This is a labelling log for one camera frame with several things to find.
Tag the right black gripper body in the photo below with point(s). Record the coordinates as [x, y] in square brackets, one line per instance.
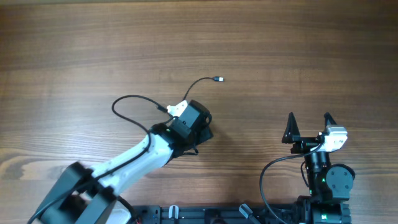
[305, 144]

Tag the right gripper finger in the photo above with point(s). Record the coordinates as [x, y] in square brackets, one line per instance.
[292, 133]
[329, 119]

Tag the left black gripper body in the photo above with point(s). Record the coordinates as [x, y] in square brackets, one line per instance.
[203, 134]

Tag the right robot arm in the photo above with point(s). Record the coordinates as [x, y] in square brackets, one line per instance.
[329, 184]

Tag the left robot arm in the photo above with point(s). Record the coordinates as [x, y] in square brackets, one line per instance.
[88, 195]

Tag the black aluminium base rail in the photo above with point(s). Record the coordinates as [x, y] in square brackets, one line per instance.
[289, 213]

